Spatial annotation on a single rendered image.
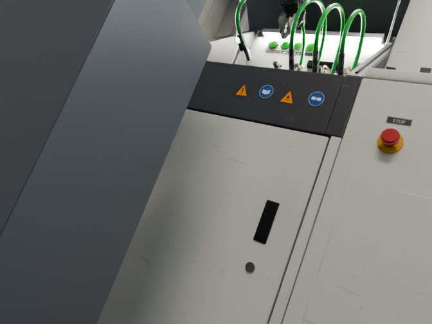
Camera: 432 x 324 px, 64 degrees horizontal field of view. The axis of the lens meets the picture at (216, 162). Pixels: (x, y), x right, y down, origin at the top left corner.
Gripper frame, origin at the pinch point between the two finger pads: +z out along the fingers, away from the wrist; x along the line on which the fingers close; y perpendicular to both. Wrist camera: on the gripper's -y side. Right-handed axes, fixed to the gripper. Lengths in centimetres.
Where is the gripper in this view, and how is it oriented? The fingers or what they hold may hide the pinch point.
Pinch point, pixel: (284, 36)
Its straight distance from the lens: 134.3
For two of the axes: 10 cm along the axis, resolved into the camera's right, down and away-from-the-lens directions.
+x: 8.3, 2.3, -5.0
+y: -4.2, -3.1, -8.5
